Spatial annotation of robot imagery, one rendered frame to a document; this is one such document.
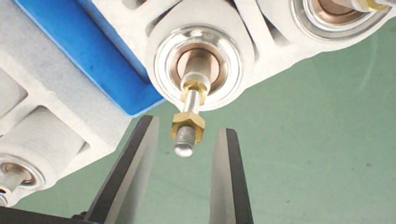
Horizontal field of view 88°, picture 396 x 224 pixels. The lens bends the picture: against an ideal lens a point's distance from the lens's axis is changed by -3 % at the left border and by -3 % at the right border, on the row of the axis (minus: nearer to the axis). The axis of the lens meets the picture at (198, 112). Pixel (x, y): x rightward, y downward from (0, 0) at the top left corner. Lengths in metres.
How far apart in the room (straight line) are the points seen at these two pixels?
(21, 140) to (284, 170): 0.60
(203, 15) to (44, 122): 0.29
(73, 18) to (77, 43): 0.05
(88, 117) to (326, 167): 0.61
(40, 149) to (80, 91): 0.11
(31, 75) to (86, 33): 0.13
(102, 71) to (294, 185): 0.61
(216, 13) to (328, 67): 0.37
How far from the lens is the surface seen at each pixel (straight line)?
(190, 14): 0.17
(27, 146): 0.36
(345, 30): 0.19
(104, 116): 0.40
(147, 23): 0.26
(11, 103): 0.41
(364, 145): 0.69
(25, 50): 0.39
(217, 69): 0.18
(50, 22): 0.41
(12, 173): 0.38
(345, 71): 0.53
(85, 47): 0.42
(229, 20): 0.18
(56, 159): 0.36
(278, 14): 0.18
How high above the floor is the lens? 0.42
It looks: 55 degrees down
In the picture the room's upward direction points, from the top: 173 degrees counter-clockwise
